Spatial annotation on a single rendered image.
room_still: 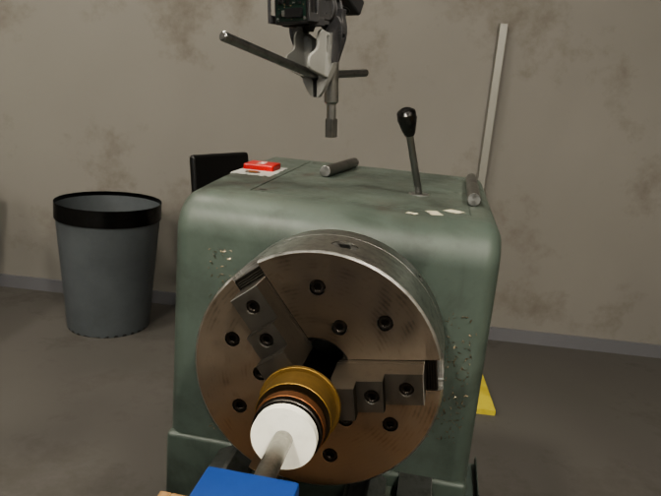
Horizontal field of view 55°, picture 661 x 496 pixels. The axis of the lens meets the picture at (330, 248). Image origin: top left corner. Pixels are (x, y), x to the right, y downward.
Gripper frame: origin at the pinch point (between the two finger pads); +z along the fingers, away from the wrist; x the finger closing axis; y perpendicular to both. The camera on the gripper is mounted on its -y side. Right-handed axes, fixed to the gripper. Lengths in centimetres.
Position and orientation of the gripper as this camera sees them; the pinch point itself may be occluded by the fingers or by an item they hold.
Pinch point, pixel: (319, 88)
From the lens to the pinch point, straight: 96.0
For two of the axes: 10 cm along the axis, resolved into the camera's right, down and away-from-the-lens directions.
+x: 8.3, 1.4, -5.4
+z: 0.0, 9.7, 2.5
